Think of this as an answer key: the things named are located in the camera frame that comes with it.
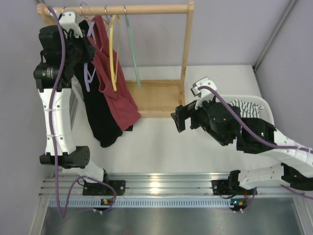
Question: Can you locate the purple hanger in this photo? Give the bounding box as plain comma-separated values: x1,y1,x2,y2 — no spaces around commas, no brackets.
80,1,95,92

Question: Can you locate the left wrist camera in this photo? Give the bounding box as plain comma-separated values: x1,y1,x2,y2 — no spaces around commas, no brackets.
55,10,83,38

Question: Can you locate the white perforated plastic basket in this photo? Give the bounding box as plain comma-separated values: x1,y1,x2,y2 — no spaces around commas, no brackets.
224,95,274,125

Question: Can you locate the red tank top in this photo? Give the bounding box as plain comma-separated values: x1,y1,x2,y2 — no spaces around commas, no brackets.
88,16,141,131

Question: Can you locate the wooden clothes rack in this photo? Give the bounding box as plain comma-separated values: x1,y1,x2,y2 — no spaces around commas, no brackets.
36,0,195,118

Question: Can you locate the slotted cable duct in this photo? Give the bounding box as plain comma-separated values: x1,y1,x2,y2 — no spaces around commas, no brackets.
60,197,246,208

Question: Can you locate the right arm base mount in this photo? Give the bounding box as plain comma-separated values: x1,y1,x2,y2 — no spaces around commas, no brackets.
211,180,257,213

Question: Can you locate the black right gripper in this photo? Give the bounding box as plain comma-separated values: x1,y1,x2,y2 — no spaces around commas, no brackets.
171,94,229,146

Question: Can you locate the green hanger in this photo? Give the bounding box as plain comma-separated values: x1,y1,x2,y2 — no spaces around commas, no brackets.
125,16,141,90

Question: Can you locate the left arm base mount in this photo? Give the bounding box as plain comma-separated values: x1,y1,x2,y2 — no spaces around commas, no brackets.
82,180,126,211

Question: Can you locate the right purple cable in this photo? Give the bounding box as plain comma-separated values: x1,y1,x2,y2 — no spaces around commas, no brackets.
197,85,313,196

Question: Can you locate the black tank top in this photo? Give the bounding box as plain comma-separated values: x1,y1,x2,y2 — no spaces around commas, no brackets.
72,20,134,148

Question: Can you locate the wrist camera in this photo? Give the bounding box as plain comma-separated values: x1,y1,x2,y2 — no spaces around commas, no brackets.
190,77,217,109
55,10,83,38

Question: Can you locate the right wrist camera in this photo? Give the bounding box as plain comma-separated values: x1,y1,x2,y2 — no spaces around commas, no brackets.
190,77,217,109

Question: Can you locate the yellow hanger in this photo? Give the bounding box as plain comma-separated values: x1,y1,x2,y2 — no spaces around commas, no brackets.
109,15,120,92

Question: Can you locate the aluminium mounting rail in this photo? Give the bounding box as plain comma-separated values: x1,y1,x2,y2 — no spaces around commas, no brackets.
39,173,296,198

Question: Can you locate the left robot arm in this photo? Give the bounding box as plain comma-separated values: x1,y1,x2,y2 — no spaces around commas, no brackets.
33,25,111,194

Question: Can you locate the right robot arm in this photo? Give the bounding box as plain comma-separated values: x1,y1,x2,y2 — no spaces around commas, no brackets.
171,100,313,195

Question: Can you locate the black white striped garment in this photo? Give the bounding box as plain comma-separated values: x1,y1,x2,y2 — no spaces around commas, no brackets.
229,100,264,118

